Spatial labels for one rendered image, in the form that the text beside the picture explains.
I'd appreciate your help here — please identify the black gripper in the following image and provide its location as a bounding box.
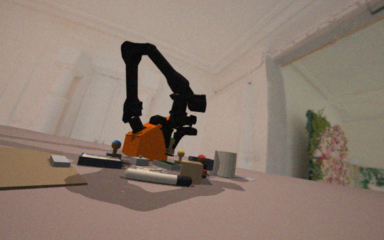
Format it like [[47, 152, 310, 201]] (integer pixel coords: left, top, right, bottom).
[[149, 106, 198, 150]]

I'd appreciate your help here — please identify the brown wooden stamp with blue top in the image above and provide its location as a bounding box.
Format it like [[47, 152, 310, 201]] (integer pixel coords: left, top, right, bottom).
[[106, 140, 122, 159]]

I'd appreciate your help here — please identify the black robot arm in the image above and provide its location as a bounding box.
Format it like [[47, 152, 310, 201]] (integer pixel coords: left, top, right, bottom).
[[121, 41, 207, 134]]

